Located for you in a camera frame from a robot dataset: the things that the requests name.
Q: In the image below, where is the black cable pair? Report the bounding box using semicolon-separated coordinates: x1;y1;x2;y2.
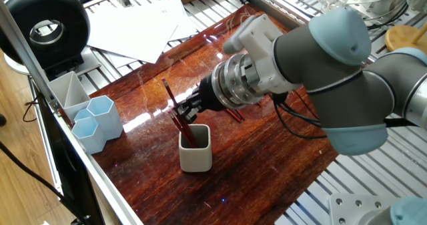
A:
365;3;410;31

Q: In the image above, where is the white divided square pen holder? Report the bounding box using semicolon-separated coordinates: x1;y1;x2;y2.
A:
47;70;91;123

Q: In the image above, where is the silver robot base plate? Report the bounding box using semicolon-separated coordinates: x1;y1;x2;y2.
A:
328;193;401;225

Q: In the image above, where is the round wooden stand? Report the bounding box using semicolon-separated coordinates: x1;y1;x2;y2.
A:
384;21;427;54

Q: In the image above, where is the black floor cable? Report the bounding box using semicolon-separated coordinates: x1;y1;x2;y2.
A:
0;141;86;225

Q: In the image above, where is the light blue hexagonal pen holder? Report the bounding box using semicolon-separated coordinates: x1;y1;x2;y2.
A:
71;95;124;155

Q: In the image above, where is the silver wrist sensor flange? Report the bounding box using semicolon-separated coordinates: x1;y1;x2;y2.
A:
211;53;265;110

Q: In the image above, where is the red-brown wooden board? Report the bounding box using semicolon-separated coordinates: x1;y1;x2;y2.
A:
88;3;340;225

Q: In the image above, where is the black gripper cable with plug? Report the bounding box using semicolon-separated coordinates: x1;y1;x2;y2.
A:
268;90;328;140

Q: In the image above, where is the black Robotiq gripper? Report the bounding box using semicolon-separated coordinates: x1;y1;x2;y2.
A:
174;73;228;125

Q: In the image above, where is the black ring-shaped lamp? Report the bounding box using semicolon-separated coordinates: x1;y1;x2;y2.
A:
0;0;101;82

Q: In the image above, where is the white paper sheet stack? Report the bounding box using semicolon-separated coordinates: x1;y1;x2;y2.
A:
85;0;201;65

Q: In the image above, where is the white square ceramic pen holder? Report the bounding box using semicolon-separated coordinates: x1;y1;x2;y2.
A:
178;124;213;173

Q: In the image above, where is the black monitor panel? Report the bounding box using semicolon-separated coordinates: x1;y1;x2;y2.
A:
33;93;106;225

